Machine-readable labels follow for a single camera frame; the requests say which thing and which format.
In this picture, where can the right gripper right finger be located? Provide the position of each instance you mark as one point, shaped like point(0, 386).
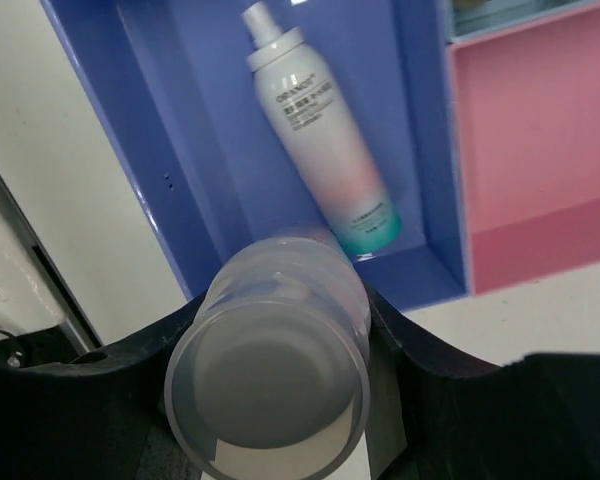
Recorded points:
point(438, 412)

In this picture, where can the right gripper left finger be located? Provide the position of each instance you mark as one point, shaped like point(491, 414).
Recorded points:
point(100, 416)

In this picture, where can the pink teal gradient bottle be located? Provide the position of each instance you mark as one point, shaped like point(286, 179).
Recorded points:
point(300, 97)

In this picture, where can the three-compartment organizer tray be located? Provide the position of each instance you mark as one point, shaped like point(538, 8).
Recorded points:
point(484, 123)

